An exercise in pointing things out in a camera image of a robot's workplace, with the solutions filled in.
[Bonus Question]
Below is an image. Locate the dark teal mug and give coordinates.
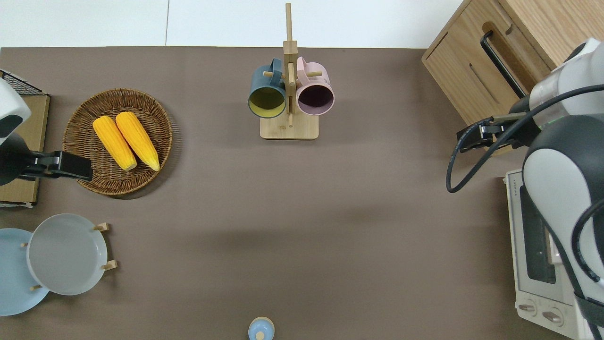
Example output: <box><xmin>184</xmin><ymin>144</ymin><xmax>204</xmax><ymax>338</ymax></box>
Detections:
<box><xmin>248</xmin><ymin>58</ymin><xmax>287</xmax><ymax>119</ymax></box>

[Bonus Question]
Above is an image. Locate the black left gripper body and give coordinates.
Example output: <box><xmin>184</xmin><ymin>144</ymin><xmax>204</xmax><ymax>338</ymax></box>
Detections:
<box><xmin>19</xmin><ymin>150</ymin><xmax>64</xmax><ymax>181</ymax></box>

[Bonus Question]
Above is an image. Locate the light wooden cabinet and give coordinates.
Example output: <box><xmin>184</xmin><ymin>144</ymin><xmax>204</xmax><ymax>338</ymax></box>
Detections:
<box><xmin>421</xmin><ymin>0</ymin><xmax>604</xmax><ymax>156</ymax></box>

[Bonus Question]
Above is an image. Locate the black wire basket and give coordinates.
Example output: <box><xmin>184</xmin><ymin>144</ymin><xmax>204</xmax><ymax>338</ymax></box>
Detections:
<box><xmin>0</xmin><ymin>70</ymin><xmax>44</xmax><ymax>96</ymax></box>

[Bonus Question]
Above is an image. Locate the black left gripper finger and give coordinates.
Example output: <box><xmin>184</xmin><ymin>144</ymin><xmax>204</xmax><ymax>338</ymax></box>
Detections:
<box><xmin>59</xmin><ymin>152</ymin><xmax>92</xmax><ymax>171</ymax></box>
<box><xmin>61</xmin><ymin>168</ymin><xmax>93</xmax><ymax>183</ymax></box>

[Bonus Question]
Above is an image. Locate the white toaster oven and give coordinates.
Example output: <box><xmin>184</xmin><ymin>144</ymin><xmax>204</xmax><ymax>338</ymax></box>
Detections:
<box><xmin>504</xmin><ymin>169</ymin><xmax>604</xmax><ymax>340</ymax></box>

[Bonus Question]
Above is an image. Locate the wooden plate rack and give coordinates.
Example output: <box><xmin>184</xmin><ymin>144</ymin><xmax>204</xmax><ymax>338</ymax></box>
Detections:
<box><xmin>21</xmin><ymin>222</ymin><xmax>117</xmax><ymax>291</ymax></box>

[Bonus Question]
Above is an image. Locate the wooden drawer with slot grip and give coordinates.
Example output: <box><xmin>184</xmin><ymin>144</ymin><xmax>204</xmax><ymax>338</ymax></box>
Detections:
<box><xmin>421</xmin><ymin>31</ymin><xmax>510</xmax><ymax>126</ymax></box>

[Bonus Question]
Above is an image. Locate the blue lid with wooden knob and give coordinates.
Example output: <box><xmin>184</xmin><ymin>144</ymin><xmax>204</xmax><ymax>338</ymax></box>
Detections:
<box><xmin>248</xmin><ymin>317</ymin><xmax>275</xmax><ymax>340</ymax></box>

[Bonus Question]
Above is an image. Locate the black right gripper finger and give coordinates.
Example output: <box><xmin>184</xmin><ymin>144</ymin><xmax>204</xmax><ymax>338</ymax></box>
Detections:
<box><xmin>465</xmin><ymin>120</ymin><xmax>494</xmax><ymax>140</ymax></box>
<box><xmin>457</xmin><ymin>133</ymin><xmax>492</xmax><ymax>153</ymax></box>

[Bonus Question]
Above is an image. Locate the grey plate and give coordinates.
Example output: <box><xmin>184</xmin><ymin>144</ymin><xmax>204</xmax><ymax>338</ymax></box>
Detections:
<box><xmin>26</xmin><ymin>213</ymin><xmax>108</xmax><ymax>296</ymax></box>

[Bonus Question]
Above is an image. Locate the light blue plate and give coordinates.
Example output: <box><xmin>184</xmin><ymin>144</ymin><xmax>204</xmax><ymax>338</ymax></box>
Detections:
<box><xmin>0</xmin><ymin>228</ymin><xmax>50</xmax><ymax>316</ymax></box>

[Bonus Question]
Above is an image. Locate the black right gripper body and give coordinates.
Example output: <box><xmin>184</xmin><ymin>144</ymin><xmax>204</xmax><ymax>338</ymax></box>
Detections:
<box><xmin>479</xmin><ymin>93</ymin><xmax>542</xmax><ymax>149</ymax></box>

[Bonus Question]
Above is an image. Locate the wooden mug tree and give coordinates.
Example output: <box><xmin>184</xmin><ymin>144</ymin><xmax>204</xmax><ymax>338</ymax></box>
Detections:
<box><xmin>260</xmin><ymin>2</ymin><xmax>319</xmax><ymax>140</ymax></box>

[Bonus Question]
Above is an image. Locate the wooden drawer with black handle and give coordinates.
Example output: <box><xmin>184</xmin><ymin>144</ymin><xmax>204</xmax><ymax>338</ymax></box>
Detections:
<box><xmin>446</xmin><ymin>0</ymin><xmax>555</xmax><ymax>116</ymax></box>

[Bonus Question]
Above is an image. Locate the round wicker basket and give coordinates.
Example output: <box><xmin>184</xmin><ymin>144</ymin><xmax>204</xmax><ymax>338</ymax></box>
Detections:
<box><xmin>62</xmin><ymin>88</ymin><xmax>173</xmax><ymax>196</ymax></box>

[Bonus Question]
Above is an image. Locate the yellow corn cob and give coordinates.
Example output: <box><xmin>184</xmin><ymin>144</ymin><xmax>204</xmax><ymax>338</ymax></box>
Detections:
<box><xmin>116</xmin><ymin>111</ymin><xmax>160</xmax><ymax>171</ymax></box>
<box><xmin>92</xmin><ymin>116</ymin><xmax>138</xmax><ymax>171</ymax></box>

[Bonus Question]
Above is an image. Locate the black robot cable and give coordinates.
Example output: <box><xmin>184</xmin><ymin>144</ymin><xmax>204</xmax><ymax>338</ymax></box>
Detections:
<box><xmin>446</xmin><ymin>84</ymin><xmax>604</xmax><ymax>340</ymax></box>

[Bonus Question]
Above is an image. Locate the pink mug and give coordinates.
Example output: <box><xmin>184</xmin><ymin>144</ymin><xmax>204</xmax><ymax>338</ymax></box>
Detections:
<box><xmin>296</xmin><ymin>57</ymin><xmax>335</xmax><ymax>116</ymax></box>

